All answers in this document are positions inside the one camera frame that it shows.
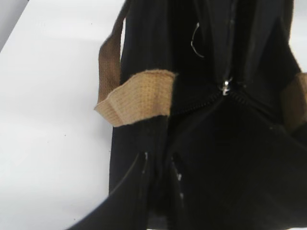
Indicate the black canvas tote bag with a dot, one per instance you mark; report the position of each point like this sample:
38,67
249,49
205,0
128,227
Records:
183,156

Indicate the silver zipper pull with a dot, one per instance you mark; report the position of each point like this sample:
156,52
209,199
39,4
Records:
225,87

